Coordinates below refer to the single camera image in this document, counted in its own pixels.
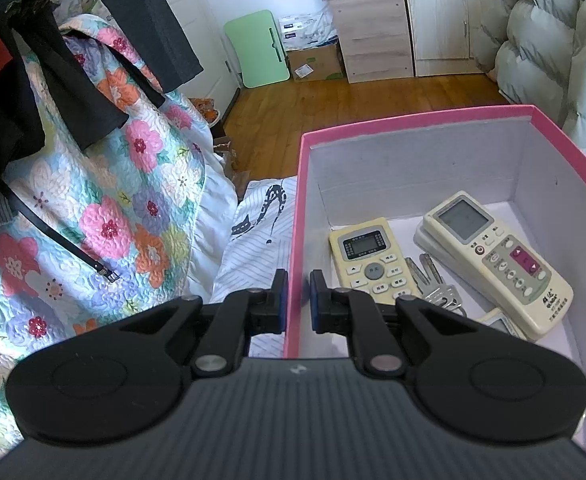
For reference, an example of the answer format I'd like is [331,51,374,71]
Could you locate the bunch of silver keys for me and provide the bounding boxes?
[405,252,468,317]

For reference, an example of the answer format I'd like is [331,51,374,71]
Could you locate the black hanging garment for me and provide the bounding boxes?
[3,0,132,151]

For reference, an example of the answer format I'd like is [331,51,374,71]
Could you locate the cardboard box with label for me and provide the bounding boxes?
[285,42,346,84]

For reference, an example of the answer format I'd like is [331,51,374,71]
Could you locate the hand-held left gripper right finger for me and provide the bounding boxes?
[309,270,480,381]

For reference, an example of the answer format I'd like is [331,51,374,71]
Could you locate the black belt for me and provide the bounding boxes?
[0,180,120,282]

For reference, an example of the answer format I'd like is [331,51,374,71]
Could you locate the wooden shelf cabinet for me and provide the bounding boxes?
[313,0,416,85]

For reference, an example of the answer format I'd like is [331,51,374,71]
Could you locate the large cream remote pink buttons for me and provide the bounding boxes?
[423,191,574,342]

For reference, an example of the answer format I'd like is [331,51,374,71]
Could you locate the white bed skirt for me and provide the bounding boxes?
[187,150,244,302]

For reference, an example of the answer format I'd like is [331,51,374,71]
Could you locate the black strap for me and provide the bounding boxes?
[64,30,166,109]

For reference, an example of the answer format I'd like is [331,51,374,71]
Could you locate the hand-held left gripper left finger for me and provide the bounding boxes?
[118,268,290,380]

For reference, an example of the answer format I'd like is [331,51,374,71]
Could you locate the light wooden wardrobe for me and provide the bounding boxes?
[398,0,518,79]

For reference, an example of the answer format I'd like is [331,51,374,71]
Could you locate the floral quilt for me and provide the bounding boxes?
[0,15,238,461]

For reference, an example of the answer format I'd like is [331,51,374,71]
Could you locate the small yellow remote control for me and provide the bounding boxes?
[329,217,422,310]

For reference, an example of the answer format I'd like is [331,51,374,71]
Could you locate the grey puffer jacket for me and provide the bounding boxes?
[480,0,586,149]

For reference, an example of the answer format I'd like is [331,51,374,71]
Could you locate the pink cardboard box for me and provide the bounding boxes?
[283,104,586,466]

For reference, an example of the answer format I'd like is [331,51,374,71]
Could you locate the green folding table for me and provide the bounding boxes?
[223,10,292,90]

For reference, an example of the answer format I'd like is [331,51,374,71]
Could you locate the orange patterned bag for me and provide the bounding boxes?
[193,97,220,126]

